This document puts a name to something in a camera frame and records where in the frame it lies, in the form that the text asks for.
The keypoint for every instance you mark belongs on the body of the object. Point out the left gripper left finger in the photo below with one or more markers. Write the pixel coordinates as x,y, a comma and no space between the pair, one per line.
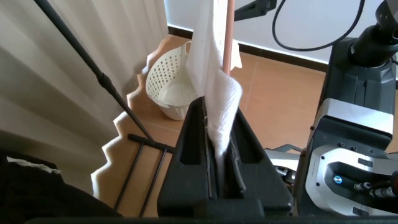
186,180

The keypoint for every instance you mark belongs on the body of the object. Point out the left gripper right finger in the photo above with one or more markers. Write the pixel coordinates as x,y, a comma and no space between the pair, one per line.
264,183

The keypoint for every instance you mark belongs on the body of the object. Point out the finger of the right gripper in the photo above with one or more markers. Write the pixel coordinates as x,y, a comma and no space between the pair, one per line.
258,7

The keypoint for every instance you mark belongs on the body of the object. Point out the pink clothes hanger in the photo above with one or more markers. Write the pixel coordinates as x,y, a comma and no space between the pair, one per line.
228,37

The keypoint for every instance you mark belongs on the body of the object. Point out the white garment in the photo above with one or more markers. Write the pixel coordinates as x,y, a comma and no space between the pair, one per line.
217,102

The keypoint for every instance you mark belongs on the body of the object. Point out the black shorts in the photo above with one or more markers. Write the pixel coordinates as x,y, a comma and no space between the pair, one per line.
46,196

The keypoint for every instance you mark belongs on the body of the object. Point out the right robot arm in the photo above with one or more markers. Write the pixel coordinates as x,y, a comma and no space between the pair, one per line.
373,46

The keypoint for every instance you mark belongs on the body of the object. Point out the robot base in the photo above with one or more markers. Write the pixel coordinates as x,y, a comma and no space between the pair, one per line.
351,118

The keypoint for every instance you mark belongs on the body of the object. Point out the white laundry basket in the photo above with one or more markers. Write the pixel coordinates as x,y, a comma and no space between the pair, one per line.
177,93

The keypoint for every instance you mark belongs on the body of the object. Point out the black clothes rack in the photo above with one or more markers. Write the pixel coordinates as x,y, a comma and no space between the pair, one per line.
104,81

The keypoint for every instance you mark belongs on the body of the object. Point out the beige curtain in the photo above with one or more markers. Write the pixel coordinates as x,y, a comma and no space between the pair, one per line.
46,77

